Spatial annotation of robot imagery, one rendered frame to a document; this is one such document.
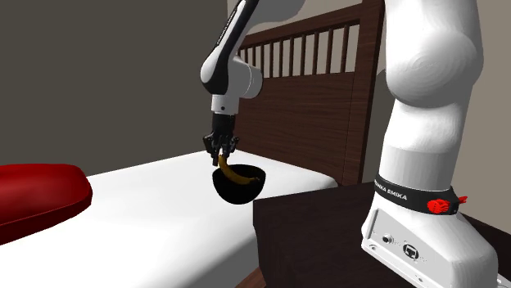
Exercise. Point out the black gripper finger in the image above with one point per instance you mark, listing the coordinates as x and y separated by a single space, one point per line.
208 146
231 146

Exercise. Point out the dark brown robot stand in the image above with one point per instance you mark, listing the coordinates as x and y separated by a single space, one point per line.
315 239

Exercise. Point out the yellow banana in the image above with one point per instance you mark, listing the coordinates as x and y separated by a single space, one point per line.
231 173

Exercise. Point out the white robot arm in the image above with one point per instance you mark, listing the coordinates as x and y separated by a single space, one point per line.
431 119

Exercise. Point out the red cushion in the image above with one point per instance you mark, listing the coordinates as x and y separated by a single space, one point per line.
36 195

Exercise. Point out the black bowl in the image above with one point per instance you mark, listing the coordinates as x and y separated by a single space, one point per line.
238 191

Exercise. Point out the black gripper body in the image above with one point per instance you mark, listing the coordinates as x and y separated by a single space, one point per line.
222 127

